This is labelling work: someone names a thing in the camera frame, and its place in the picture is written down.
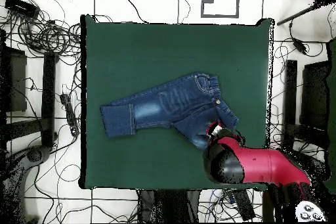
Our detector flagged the long black power strip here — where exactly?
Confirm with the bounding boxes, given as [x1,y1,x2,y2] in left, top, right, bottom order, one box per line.
[232,189,256,221]

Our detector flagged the dark green table cloth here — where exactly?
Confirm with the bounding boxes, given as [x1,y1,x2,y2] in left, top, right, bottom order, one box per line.
[79,14,275,192]

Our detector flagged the blue denim jeans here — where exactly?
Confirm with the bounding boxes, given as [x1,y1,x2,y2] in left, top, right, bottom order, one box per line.
[99,72,240,151]

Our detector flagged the grey stand base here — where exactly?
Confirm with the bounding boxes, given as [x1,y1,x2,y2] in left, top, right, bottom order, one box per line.
[0,145,52,223]

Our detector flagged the black stand with rod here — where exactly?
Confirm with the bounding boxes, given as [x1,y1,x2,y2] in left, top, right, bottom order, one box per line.
[276,0,336,26]

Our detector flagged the dark flat panel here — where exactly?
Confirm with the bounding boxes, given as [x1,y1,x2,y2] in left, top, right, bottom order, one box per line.
[299,60,331,131]
[0,46,28,113]

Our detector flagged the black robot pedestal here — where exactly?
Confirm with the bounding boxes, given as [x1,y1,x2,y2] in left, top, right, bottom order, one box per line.
[137,189,201,223]

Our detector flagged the grey floor hatch frame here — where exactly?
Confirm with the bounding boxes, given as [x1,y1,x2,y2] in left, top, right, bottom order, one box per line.
[201,0,240,19]

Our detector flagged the black stand bar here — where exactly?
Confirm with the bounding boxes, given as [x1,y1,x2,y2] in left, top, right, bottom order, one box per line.
[41,51,58,148]
[281,59,298,151]

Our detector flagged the coil of black cables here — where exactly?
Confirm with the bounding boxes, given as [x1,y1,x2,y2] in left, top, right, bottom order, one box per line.
[18,20,81,57]

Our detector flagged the black adapter box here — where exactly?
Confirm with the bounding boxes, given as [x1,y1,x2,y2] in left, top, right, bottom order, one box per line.
[4,0,41,20]

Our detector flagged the small black power adapter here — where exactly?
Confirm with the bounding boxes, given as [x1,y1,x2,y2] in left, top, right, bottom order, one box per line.
[291,37,308,55]

